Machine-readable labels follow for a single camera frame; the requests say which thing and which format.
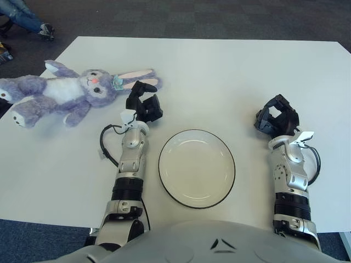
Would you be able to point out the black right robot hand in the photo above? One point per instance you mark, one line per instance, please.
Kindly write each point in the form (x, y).
(288, 120)

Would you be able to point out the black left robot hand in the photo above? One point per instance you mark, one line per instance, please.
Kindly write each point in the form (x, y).
(145, 108)

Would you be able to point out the purple plush bunny doll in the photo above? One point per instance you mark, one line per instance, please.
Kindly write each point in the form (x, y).
(68, 90)

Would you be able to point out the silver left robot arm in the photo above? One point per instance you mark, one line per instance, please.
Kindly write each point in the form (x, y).
(131, 159)

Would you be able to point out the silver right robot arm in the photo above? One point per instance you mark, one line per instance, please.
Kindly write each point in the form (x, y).
(290, 175)

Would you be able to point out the white plate with black rim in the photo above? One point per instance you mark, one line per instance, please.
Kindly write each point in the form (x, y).
(196, 170)

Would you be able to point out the grey sneaker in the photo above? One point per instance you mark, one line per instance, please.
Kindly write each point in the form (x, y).
(46, 31)

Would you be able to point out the white table leg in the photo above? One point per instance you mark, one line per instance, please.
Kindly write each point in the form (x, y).
(345, 246)

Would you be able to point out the grey robot torso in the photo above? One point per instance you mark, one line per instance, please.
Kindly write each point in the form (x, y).
(192, 243)

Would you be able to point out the colourful printed item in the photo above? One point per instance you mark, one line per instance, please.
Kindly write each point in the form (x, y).
(5, 54)

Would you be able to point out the person's leg in jeans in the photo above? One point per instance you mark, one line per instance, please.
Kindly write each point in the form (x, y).
(19, 12)

